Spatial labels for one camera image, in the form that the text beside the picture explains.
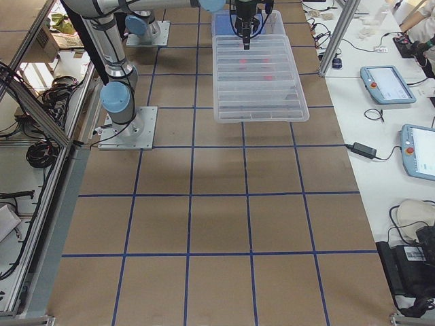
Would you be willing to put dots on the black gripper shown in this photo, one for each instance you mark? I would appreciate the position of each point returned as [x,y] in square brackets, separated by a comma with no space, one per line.
[243,13]

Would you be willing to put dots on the clear plastic box lid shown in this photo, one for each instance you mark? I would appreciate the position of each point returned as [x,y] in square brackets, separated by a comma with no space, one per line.
[260,84]

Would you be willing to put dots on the clear plastic storage box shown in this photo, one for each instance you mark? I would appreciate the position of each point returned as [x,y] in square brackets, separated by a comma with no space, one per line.
[220,24]

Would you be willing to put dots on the far blue teach pendant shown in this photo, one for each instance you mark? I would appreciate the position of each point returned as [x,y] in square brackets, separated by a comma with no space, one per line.
[386,85]

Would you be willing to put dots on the blue teach pendant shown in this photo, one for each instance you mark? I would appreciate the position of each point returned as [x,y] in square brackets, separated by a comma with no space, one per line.
[417,148]
[386,85]

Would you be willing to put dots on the black power adapter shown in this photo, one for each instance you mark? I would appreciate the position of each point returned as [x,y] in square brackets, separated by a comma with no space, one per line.
[364,150]

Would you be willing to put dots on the near blue teach pendant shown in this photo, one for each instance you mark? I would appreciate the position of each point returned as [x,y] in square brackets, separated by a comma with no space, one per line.
[417,148]

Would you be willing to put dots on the white cap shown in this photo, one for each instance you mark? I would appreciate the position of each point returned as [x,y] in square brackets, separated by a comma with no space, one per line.
[413,215]

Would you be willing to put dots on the black laptop device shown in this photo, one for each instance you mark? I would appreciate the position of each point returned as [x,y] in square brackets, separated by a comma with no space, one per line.
[406,270]

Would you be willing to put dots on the aluminium frame post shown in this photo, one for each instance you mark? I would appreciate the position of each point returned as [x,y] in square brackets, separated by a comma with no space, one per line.
[338,33]

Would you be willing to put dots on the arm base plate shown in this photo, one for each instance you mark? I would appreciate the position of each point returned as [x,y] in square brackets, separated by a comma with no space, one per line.
[138,135]
[159,41]

